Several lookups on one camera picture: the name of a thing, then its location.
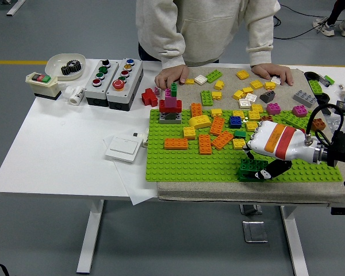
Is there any person's right hand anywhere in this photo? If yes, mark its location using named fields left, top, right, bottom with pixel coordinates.
left=154, top=64, right=190, bottom=88

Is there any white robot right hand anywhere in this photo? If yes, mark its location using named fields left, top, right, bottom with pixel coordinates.
left=243, top=122, right=317, bottom=179

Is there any person's left hand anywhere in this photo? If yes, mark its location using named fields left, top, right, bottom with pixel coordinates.
left=252, top=63, right=294, bottom=86

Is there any dark green long brick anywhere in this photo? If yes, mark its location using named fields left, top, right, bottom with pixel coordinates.
left=237, top=169, right=259, bottom=182
left=240, top=158, right=269, bottom=174

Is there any lime green long brick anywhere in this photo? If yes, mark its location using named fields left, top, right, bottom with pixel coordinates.
left=200, top=90, right=215, bottom=107
left=205, top=70, right=224, bottom=84
left=281, top=111, right=311, bottom=130
left=308, top=79, right=324, bottom=95

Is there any light grey long brick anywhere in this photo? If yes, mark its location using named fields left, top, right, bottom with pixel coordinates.
left=292, top=90, right=318, bottom=109

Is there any dark grey sloped brick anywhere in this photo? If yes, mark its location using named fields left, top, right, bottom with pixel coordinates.
left=260, top=90, right=276, bottom=104

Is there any pink square brick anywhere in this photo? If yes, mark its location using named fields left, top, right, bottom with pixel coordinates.
left=292, top=105, right=308, bottom=118
left=266, top=102, right=282, bottom=115

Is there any multicolour brick tower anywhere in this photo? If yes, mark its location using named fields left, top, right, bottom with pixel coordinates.
left=158, top=82, right=183, bottom=125

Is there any red cross-shaped brick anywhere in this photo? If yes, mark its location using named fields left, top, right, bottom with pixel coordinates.
left=140, top=87, right=159, bottom=107

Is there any orange long brick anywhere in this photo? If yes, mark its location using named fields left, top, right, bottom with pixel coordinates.
left=190, top=102, right=204, bottom=118
left=198, top=133, right=213, bottom=155
left=163, top=137, right=189, bottom=150
left=211, top=131, right=235, bottom=151
left=209, top=116, right=225, bottom=136

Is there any blue square brick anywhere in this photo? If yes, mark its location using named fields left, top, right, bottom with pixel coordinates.
left=229, top=116, right=244, bottom=129

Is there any yellow curved brick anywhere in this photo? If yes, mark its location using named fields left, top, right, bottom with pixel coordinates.
left=188, top=114, right=212, bottom=129

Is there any silver tool green tip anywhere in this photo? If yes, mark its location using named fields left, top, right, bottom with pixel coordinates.
left=317, top=74, right=336, bottom=87

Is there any grey emergency stop box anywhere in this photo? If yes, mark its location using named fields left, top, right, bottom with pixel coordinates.
left=106, top=58, right=144, bottom=112

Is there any clear bag of screws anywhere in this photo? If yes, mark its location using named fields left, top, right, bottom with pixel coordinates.
left=324, top=114, right=344, bottom=136

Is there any background person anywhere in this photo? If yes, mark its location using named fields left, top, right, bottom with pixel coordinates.
left=312, top=0, right=345, bottom=38

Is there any grey-brown foam mat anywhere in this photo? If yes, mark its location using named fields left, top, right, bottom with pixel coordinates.
left=156, top=64, right=345, bottom=205

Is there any grey four-button control box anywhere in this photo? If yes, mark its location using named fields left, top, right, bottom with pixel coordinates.
left=83, top=59, right=120, bottom=108

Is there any lime green studded baseplate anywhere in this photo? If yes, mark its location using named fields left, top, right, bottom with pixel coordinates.
left=145, top=108, right=345, bottom=183

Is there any metal floor plate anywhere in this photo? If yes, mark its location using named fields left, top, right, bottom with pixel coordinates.
left=241, top=220, right=269, bottom=244

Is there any white pipe fitting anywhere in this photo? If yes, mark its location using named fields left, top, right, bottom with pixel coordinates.
left=63, top=85, right=86, bottom=106

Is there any black metal gear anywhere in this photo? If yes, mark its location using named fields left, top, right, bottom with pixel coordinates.
left=60, top=59, right=83, bottom=76

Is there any white table leg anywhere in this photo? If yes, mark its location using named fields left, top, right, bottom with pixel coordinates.
left=76, top=200, right=106, bottom=274
left=278, top=205, right=310, bottom=276

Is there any white paper sheet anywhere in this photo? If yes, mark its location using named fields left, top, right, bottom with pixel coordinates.
left=102, top=135, right=159, bottom=206

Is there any white plastic bowl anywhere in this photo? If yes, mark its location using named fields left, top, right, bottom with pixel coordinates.
left=44, top=53, right=87, bottom=82

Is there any white table foot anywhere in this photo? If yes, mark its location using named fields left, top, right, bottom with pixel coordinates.
left=1, top=0, right=26, bottom=17

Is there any black floor cable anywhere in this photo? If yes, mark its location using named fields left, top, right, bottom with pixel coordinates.
left=273, top=5, right=320, bottom=40

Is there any metal table bracket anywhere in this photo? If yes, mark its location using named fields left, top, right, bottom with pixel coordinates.
left=240, top=204, right=264, bottom=216

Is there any white wall switch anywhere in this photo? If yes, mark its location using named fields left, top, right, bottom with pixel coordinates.
left=105, top=136, right=143, bottom=164

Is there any cream red-green switch box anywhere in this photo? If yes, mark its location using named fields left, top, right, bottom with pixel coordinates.
left=25, top=71, right=63, bottom=101

